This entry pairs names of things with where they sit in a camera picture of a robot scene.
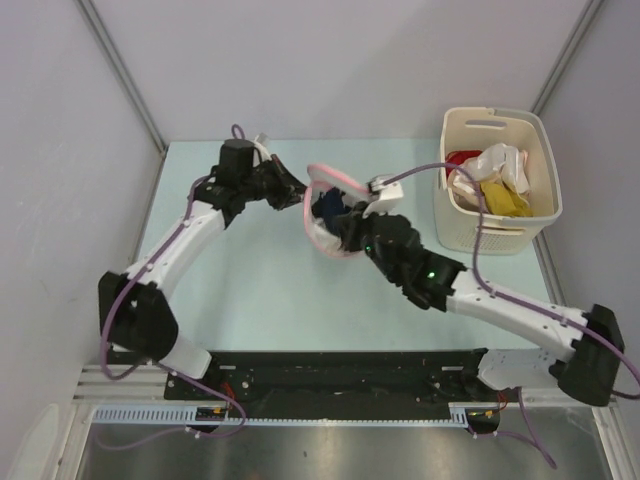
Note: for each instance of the white slotted cable duct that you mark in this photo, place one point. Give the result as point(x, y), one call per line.
point(192, 416)

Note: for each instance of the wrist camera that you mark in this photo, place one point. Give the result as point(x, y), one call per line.
point(385, 194)
point(261, 151)

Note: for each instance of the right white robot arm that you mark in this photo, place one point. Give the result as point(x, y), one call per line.
point(586, 346)

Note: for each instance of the dark navy bra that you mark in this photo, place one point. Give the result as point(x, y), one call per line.
point(328, 207)

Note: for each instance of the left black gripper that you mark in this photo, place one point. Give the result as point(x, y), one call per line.
point(290, 190)

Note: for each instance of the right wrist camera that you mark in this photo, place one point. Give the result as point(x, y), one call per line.
point(385, 194)

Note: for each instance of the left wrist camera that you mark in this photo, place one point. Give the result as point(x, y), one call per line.
point(261, 151)

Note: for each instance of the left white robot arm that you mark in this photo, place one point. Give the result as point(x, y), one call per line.
point(134, 308)

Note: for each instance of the white crumpled garment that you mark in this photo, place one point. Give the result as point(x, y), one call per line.
point(499, 163)

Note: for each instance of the aluminium frame rail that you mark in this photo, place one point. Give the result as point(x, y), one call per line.
point(145, 385)

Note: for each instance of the yellow garment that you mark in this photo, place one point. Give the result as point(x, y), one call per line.
point(501, 201)

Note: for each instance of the cream plastic laundry basket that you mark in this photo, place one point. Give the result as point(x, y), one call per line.
point(477, 128)

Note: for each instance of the white mesh laundry bag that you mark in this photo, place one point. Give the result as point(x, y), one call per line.
point(322, 178)

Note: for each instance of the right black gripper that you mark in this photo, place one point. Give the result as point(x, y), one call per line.
point(350, 225)

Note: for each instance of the red garment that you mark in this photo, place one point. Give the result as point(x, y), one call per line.
point(459, 157)

